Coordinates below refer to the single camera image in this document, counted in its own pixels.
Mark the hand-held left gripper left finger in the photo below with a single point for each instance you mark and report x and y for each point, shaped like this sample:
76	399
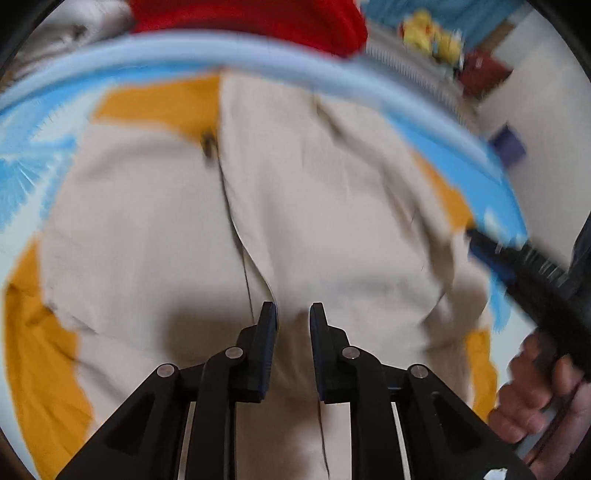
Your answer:
269	344

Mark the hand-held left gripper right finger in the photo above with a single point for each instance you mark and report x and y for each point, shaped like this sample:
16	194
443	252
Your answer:
317	344

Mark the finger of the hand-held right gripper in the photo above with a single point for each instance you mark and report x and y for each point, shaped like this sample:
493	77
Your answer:
496	258

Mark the beige and mustard hooded jacket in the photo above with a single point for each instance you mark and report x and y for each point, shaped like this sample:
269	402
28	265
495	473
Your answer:
258	221

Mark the person's right hand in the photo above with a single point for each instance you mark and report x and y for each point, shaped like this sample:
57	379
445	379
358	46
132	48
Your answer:
521	406

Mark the dark red bag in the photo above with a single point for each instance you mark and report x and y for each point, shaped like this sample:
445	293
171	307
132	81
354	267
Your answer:
485	74

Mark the yellow plush toys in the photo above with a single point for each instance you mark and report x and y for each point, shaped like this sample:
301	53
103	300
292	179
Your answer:
431	37

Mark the blue curtain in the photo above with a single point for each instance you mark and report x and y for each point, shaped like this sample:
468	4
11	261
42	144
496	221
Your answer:
443	11

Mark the light blue padded bolster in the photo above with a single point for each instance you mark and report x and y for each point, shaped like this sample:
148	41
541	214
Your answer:
231	53

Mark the blue patterned bed sheet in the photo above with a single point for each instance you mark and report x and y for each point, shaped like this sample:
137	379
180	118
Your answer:
32	157

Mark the red folded blanket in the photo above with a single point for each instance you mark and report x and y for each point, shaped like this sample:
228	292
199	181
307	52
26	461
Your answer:
249	21

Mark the cream folded quilt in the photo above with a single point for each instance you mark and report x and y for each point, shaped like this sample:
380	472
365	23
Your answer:
69	32

